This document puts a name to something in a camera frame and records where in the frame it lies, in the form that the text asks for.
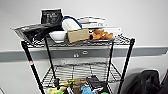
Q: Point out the clear tray with black contents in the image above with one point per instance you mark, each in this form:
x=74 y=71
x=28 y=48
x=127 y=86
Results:
x=30 y=33

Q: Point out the black bottle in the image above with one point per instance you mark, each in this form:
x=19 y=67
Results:
x=57 y=82

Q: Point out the small white wall plate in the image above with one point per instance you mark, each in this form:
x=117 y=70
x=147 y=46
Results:
x=63 y=62

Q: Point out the pale yellow packet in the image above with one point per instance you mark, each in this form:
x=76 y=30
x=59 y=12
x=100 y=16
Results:
x=55 y=90

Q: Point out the long grey wall band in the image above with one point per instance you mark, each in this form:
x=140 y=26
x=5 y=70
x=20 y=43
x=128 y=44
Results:
x=13 y=55

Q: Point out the black office chair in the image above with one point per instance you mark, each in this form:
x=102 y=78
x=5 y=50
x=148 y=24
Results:
x=148 y=83

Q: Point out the brown cardboard carton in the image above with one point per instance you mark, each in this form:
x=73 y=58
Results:
x=78 y=82

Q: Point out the orange plush toy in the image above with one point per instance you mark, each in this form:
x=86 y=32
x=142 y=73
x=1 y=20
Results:
x=101 y=34

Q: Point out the black bag with white print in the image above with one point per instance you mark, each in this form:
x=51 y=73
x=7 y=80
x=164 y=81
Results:
x=51 y=18

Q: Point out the white bowl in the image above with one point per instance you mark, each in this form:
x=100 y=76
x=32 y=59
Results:
x=57 y=36

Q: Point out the square white wall outlet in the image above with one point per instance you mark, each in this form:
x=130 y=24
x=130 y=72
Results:
x=76 y=55

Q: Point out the blue plush toy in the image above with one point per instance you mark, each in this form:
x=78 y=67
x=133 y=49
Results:
x=87 y=90

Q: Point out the small tan cardboard box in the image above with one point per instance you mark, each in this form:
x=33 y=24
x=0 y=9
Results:
x=78 y=35

